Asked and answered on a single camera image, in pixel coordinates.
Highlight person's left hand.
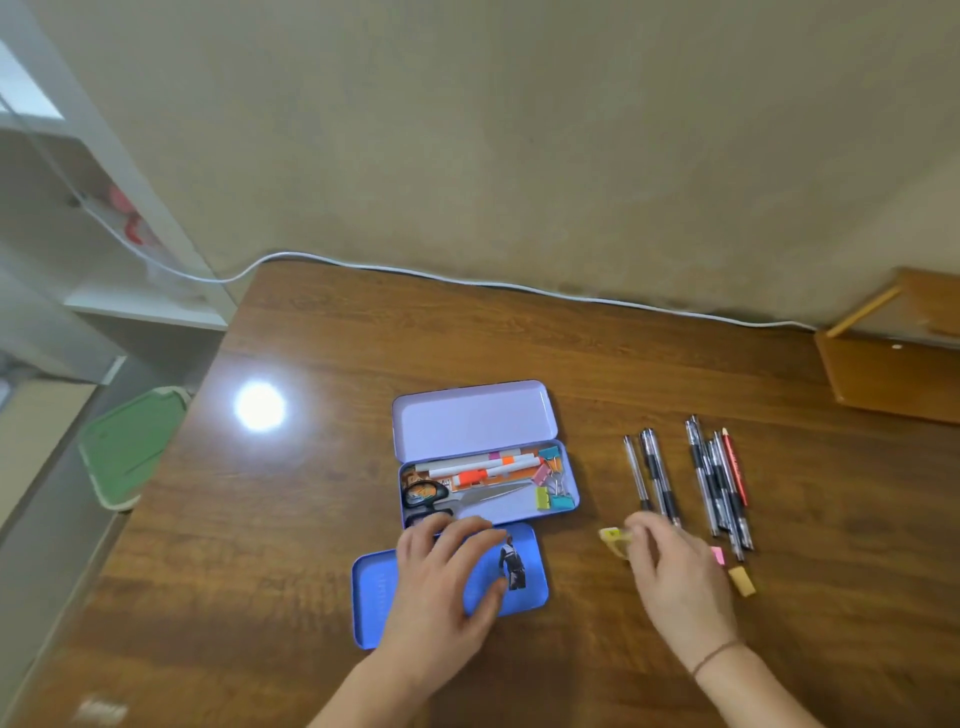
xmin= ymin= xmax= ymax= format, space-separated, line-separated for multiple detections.
xmin=378 ymin=513 xmax=511 ymax=696

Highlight person's right hand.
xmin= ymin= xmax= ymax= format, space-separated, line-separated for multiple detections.
xmin=624 ymin=511 xmax=741 ymax=672

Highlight person's right forearm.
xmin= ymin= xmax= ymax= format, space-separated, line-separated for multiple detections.
xmin=693 ymin=641 xmax=826 ymax=728

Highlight person's left forearm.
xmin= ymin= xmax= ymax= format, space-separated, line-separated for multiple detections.
xmin=307 ymin=648 xmax=451 ymax=728

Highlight blue tin pencil case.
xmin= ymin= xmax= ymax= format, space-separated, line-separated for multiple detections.
xmin=351 ymin=522 xmax=550 ymax=651

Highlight white marker with orange band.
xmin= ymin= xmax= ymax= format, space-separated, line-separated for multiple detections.
xmin=427 ymin=453 xmax=538 ymax=481

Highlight white pen with pink band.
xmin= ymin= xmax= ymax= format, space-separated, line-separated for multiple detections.
xmin=414 ymin=448 xmax=524 ymax=474

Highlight row of black clear pens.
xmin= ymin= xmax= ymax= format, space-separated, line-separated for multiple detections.
xmin=622 ymin=414 xmax=756 ymax=564

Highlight open purple tin pencil case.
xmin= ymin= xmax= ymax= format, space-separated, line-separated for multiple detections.
xmin=391 ymin=380 xmax=581 ymax=531

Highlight red pen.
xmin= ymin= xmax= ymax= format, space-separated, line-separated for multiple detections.
xmin=720 ymin=427 xmax=750 ymax=509

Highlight green plastic stool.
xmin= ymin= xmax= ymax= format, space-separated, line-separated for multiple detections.
xmin=77 ymin=385 xmax=193 ymax=513

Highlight brown wooden board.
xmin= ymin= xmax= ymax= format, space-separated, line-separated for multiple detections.
xmin=813 ymin=266 xmax=960 ymax=428

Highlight white shelf unit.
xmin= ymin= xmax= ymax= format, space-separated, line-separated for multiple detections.
xmin=0 ymin=0 xmax=238 ymax=385

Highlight red object on shelf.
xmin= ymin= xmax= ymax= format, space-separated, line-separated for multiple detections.
xmin=108 ymin=185 xmax=148 ymax=248

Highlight black handled scissors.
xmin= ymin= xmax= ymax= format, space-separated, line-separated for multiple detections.
xmin=402 ymin=480 xmax=535 ymax=527

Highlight thin brown wrist cord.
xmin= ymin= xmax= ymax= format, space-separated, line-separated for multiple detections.
xmin=690 ymin=639 xmax=745 ymax=678

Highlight white cable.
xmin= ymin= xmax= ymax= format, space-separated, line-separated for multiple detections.
xmin=0 ymin=90 xmax=819 ymax=333

